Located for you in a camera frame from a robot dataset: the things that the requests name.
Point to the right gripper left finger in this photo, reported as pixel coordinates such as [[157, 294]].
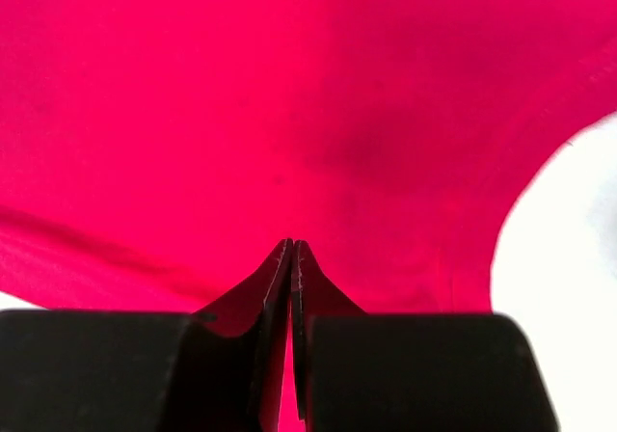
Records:
[[217, 369]]

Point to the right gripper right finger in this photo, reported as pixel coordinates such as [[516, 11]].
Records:
[[360, 371]]

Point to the crimson red t shirt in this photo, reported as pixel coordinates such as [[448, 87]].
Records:
[[438, 156]]

